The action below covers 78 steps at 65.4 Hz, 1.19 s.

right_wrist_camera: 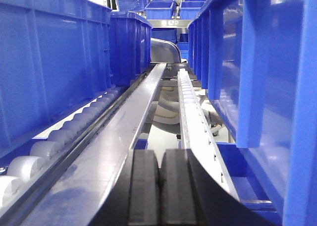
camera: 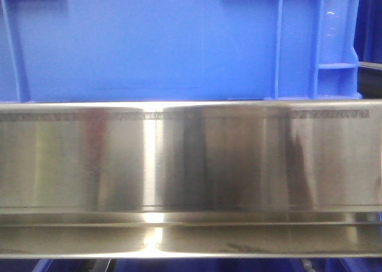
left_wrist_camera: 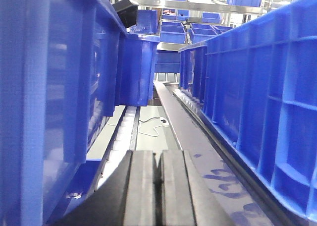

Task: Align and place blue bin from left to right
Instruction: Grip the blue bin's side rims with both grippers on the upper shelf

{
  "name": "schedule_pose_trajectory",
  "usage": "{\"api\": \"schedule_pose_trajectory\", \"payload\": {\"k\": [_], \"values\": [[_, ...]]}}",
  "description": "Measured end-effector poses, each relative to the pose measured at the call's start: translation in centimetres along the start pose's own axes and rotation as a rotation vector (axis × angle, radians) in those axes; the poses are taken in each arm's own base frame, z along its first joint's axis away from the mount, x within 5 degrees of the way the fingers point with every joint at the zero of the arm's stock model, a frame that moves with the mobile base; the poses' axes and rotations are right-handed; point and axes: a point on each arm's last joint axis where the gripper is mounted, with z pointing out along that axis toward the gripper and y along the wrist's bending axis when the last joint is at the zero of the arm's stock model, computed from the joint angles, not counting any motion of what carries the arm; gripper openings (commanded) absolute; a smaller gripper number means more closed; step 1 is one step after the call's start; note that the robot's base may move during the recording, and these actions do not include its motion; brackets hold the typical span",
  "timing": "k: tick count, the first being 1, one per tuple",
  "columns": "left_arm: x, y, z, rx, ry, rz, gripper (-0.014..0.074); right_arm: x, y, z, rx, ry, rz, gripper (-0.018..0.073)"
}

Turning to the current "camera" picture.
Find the large blue plastic bin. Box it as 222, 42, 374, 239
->
1, 0, 359, 102

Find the blue bin lower shelf centre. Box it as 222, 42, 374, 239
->
115, 258, 304, 272

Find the blue bin shelf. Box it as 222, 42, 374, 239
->
115, 258, 304, 272
32, 259, 84, 272

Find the dark blue bin behind right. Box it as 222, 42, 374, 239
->
354, 0, 381, 64

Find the blue bin lower shelf left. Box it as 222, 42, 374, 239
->
32, 259, 84, 272

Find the stainless steel shelf front rail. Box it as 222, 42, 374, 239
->
1, 100, 381, 258

